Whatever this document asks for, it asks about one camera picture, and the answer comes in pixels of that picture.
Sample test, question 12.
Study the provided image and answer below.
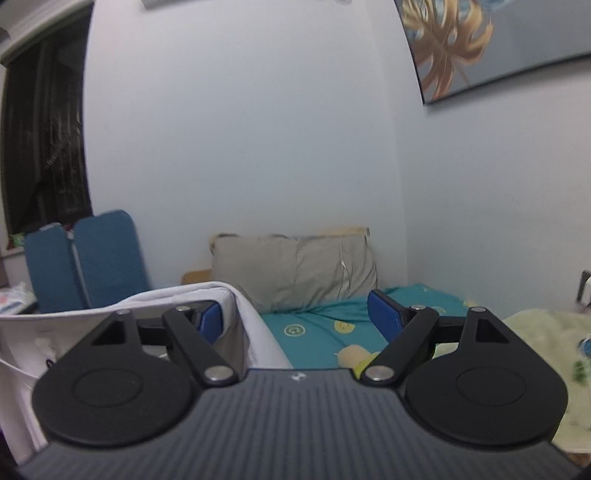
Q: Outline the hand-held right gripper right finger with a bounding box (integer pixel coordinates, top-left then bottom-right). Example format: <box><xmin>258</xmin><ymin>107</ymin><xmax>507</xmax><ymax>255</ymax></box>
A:
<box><xmin>358</xmin><ymin>290</ymin><xmax>523</xmax><ymax>387</ymax></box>

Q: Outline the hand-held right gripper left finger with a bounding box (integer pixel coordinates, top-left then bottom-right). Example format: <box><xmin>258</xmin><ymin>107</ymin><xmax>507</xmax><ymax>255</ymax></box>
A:
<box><xmin>69</xmin><ymin>300</ymin><xmax>240</xmax><ymax>387</ymax></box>

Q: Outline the white t-shirt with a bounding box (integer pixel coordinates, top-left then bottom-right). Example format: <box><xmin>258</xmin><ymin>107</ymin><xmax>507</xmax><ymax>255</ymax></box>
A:
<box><xmin>0</xmin><ymin>281</ymin><xmax>294</xmax><ymax>467</ymax></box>

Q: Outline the green and beige plush toy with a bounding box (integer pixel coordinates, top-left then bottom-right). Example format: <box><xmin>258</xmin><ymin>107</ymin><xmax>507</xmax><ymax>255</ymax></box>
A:
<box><xmin>335</xmin><ymin>344</ymin><xmax>386</xmax><ymax>377</ymax></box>

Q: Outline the teal printed bed sheet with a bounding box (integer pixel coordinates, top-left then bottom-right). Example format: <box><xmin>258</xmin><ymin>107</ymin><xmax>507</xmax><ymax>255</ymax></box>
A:
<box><xmin>261</xmin><ymin>282</ymin><xmax>481</xmax><ymax>371</ymax></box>

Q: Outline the grey pillow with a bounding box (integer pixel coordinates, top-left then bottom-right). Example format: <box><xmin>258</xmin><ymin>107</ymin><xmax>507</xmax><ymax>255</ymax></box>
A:
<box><xmin>210</xmin><ymin>233</ymin><xmax>380</xmax><ymax>315</ymax></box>

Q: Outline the blue chair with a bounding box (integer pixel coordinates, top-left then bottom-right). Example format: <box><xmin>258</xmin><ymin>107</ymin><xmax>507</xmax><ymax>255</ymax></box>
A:
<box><xmin>24</xmin><ymin>210</ymin><xmax>151</xmax><ymax>315</ymax></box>

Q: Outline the light green fluffy blanket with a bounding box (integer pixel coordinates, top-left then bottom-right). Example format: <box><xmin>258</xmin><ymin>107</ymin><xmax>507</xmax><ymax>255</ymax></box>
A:
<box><xmin>434</xmin><ymin>308</ymin><xmax>591</xmax><ymax>457</ymax></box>

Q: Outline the white printed bag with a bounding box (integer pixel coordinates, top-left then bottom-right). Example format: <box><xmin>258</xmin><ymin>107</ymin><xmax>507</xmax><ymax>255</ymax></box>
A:
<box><xmin>0</xmin><ymin>281</ymin><xmax>38</xmax><ymax>315</ymax></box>

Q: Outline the dark window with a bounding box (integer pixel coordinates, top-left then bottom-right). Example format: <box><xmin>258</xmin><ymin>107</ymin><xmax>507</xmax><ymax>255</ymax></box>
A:
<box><xmin>0</xmin><ymin>0</ymin><xmax>96</xmax><ymax>237</ymax></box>

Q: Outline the leaf print wall poster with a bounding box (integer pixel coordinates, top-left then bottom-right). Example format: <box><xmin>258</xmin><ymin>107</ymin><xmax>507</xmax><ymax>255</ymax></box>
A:
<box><xmin>396</xmin><ymin>0</ymin><xmax>591</xmax><ymax>106</ymax></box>

